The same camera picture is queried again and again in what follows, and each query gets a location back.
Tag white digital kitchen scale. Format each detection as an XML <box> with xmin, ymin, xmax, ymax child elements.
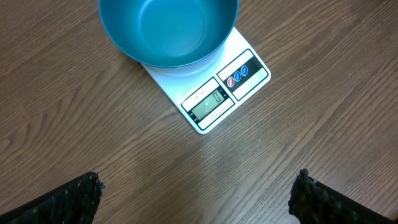
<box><xmin>144</xmin><ymin>29</ymin><xmax>271</xmax><ymax>134</ymax></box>

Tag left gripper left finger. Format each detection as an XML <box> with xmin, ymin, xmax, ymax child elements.
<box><xmin>1</xmin><ymin>172</ymin><xmax>104</xmax><ymax>224</ymax></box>

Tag blue plastic bowl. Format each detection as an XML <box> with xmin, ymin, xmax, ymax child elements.
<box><xmin>98</xmin><ymin>0</ymin><xmax>239</xmax><ymax>68</ymax></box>

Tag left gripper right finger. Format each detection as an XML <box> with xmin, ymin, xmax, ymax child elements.
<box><xmin>288</xmin><ymin>169</ymin><xmax>395</xmax><ymax>224</ymax></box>

